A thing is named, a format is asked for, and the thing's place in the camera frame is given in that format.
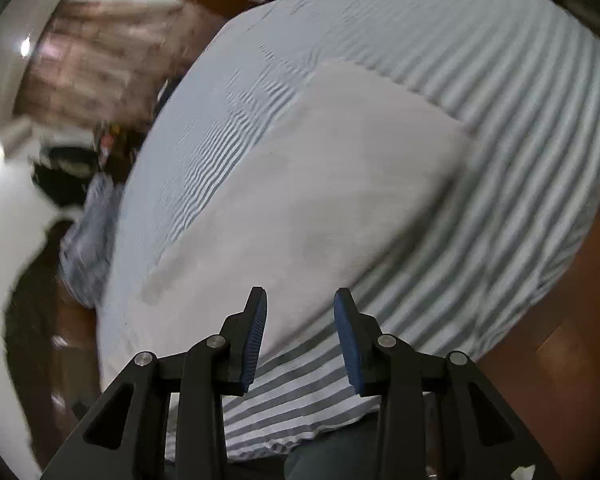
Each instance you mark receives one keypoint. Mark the folded blue-grey quilt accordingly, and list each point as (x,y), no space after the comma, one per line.
(87,250)

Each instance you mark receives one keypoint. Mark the person's leg in jeans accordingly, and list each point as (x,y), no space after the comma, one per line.
(330,455)

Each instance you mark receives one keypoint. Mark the striped bed sheet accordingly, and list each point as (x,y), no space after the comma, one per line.
(480,60)

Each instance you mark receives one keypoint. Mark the black hanging coat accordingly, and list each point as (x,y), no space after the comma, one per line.
(60,180)

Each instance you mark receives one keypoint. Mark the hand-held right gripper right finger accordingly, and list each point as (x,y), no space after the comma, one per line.
(347,345)

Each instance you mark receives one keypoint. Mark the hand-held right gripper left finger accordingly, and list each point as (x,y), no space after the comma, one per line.
(255,340)

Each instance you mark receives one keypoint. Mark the wide patterned brown curtain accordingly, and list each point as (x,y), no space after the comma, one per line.
(95,65)

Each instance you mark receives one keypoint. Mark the dark wooden headboard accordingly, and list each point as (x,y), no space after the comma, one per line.
(35,320)

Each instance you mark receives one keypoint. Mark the beige pants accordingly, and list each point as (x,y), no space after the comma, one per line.
(305,200)

